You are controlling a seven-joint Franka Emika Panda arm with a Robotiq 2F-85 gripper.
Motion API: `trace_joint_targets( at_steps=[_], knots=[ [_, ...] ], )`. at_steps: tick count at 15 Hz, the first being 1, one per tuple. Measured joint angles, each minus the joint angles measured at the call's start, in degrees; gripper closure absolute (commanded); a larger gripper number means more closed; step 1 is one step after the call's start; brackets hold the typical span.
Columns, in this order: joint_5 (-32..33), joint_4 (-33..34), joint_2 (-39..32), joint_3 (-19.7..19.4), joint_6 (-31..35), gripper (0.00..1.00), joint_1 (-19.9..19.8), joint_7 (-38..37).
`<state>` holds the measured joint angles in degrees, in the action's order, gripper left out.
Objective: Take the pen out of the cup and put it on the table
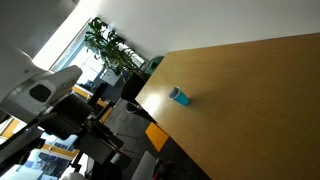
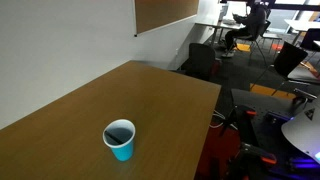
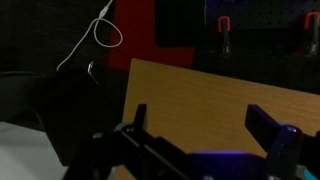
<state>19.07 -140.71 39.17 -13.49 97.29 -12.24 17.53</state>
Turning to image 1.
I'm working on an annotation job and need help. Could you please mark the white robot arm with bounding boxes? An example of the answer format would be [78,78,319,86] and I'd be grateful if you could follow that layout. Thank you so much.
[0,44,82,169]

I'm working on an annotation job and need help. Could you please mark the blue paper cup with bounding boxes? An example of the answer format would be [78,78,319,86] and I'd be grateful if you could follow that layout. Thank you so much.
[168,86,189,106]

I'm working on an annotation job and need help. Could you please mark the teal bin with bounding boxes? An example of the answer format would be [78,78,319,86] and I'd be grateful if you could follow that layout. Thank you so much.
[145,56,164,75]

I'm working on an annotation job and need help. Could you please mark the black office chair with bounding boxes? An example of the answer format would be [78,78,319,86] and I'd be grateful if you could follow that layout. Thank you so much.
[121,74,147,104]

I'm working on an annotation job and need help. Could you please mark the green potted plant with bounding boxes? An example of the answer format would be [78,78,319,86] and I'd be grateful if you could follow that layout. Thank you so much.
[84,17,145,82]

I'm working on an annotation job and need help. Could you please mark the black camera tripod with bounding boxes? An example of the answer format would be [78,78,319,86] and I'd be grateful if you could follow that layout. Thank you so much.
[69,83,131,180]

